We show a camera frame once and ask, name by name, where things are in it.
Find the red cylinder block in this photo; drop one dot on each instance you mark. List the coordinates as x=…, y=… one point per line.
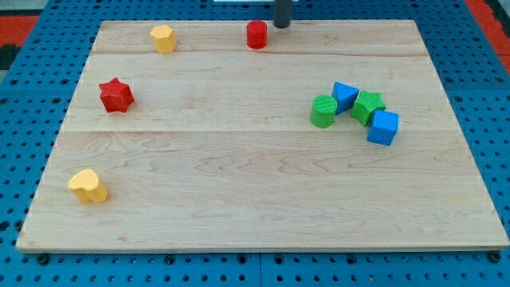
x=257, y=34

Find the blue triangle block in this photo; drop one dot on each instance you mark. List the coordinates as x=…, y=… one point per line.
x=345, y=96

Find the green star block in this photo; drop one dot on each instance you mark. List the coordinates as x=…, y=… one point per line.
x=365, y=105

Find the red star block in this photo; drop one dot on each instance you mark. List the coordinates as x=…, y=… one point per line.
x=116, y=96

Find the green cylinder block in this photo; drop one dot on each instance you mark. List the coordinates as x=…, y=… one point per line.
x=323, y=111

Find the wooden board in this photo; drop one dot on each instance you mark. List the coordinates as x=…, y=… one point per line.
x=218, y=154

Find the blue cube block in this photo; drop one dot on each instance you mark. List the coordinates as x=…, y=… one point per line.
x=383, y=127

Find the yellow hexagon block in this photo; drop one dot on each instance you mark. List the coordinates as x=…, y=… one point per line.
x=163, y=39

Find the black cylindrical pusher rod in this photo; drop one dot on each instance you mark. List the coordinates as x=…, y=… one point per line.
x=282, y=13

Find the yellow heart block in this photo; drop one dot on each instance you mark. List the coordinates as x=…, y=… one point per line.
x=88, y=187

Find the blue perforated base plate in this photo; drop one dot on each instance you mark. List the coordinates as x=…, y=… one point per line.
x=39, y=85

